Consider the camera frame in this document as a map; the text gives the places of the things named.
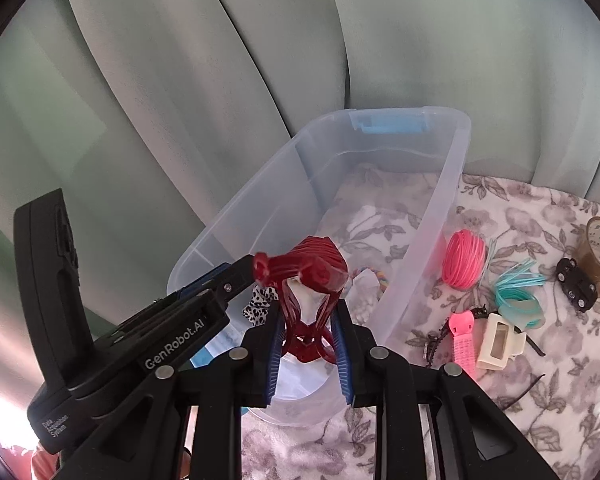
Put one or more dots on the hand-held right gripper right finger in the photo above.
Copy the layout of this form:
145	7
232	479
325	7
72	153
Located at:
343	360

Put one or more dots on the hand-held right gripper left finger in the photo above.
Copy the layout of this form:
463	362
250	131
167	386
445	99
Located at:
275	360

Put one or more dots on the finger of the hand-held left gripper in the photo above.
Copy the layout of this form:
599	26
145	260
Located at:
200	281
237	277

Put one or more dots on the leopard print scrunchie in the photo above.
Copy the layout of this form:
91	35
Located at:
257	310

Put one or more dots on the white pearl hair clip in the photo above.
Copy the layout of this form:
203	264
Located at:
365	307

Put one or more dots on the red hair claw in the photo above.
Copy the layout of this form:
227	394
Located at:
320	260

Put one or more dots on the clear plastic storage box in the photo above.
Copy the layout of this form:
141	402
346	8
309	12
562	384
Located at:
415	240

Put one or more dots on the black toy car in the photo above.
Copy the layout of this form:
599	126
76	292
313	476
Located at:
575	285

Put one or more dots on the brown tape roll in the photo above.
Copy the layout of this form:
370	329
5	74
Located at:
592	262

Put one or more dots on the black alligator hair clip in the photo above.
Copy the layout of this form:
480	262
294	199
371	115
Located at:
435	342

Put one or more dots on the pink hair clip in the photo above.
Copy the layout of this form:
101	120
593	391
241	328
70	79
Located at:
462	345

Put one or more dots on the cream hair claw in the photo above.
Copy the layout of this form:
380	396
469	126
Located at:
485	355

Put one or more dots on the small black hair claw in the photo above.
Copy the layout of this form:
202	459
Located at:
480	312

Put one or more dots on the black hairpin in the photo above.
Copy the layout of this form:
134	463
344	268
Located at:
532	345

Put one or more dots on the pale green curtain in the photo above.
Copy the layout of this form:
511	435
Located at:
180	60

